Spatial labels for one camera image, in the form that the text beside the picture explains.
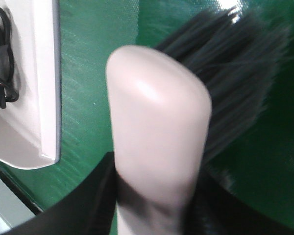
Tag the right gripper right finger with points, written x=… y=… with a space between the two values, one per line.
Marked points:
x=215 y=211

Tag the pink plastic dustpan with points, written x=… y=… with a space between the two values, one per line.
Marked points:
x=30 y=83

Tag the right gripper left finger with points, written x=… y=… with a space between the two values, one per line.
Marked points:
x=87 y=210

